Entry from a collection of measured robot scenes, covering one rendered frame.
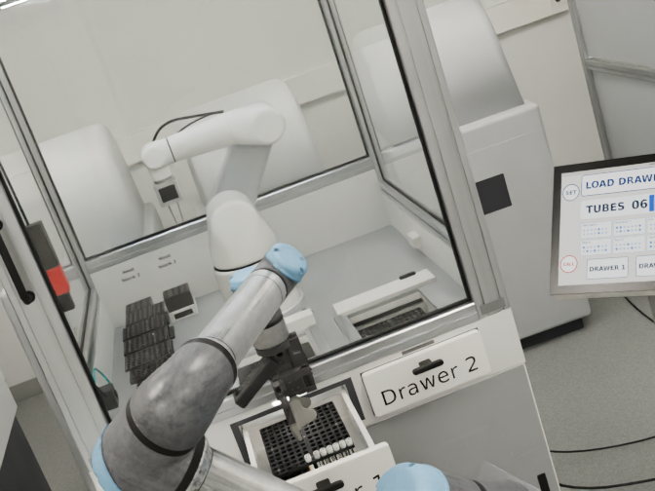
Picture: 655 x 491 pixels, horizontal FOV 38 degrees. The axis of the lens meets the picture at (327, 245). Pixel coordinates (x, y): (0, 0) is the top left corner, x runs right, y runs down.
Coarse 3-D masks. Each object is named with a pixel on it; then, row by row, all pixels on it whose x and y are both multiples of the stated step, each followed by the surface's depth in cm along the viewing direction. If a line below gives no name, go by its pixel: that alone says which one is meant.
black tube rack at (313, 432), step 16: (320, 416) 210; (336, 416) 207; (272, 432) 210; (288, 432) 208; (304, 432) 205; (320, 432) 203; (336, 432) 202; (272, 448) 203; (288, 448) 201; (304, 448) 199; (320, 448) 196; (272, 464) 197; (288, 464) 195
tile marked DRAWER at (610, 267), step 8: (624, 256) 207; (592, 264) 211; (600, 264) 210; (608, 264) 209; (616, 264) 208; (624, 264) 207; (592, 272) 211; (600, 272) 209; (608, 272) 208; (616, 272) 207; (624, 272) 206
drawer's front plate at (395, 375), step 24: (456, 336) 218; (480, 336) 218; (408, 360) 216; (432, 360) 217; (456, 360) 218; (480, 360) 219; (384, 384) 216; (408, 384) 217; (456, 384) 220; (384, 408) 218
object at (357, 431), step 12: (336, 396) 218; (336, 408) 219; (348, 408) 212; (276, 420) 217; (348, 420) 217; (360, 420) 203; (252, 432) 216; (348, 432) 212; (360, 432) 202; (252, 444) 215; (360, 444) 206; (372, 444) 192; (252, 456) 204; (264, 456) 214; (264, 468) 209
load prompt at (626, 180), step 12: (648, 168) 209; (588, 180) 217; (600, 180) 215; (612, 180) 213; (624, 180) 212; (636, 180) 210; (648, 180) 208; (588, 192) 216; (600, 192) 214; (612, 192) 212
